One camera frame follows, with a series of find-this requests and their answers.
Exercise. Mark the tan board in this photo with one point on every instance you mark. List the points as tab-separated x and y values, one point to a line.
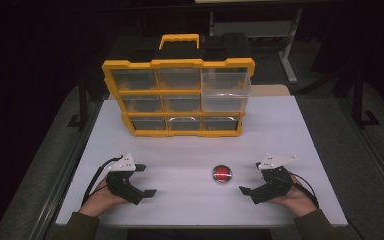
270	90

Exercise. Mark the black metal stand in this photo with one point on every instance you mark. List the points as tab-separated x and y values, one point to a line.
363	110
81	110

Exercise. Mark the metal rail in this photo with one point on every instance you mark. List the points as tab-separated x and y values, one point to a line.
70	173
376	156

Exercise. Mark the person's left hand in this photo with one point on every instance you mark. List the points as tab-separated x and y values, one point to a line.
96	201

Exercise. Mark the large clear drawer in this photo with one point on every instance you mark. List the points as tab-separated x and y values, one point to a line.
226	90

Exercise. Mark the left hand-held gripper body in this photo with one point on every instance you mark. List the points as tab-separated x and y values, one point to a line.
122	164

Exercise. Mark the person's right hand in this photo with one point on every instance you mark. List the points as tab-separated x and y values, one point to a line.
296	200

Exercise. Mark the red round tin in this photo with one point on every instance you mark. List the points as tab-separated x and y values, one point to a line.
222	173

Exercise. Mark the white metal stand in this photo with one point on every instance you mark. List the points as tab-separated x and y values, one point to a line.
288	53

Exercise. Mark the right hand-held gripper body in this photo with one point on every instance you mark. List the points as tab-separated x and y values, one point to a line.
273	181

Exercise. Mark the set of small clear drawers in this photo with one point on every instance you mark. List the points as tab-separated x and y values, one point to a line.
143	104

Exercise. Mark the yellow black drawer organizer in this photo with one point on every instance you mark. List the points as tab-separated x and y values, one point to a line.
180	62

